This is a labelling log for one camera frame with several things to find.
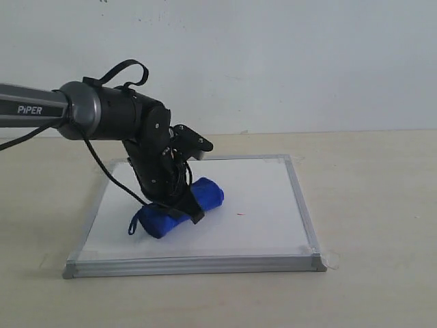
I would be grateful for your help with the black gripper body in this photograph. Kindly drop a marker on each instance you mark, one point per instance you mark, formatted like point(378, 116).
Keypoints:
point(160, 166)

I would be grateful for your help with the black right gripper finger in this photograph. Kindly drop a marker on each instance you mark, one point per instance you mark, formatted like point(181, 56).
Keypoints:
point(155, 208)

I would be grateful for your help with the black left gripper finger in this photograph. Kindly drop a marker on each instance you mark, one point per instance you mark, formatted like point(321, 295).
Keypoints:
point(192, 208)

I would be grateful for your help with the blue cloth eraser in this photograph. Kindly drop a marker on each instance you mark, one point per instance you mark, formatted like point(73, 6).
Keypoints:
point(157, 222)

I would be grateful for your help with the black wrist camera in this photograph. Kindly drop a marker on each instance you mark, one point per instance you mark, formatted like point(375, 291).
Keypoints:
point(189, 143)

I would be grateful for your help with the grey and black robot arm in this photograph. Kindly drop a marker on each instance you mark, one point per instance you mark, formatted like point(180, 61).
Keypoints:
point(86, 111)

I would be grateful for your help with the white board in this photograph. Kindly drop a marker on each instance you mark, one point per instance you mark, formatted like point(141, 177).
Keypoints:
point(263, 225)

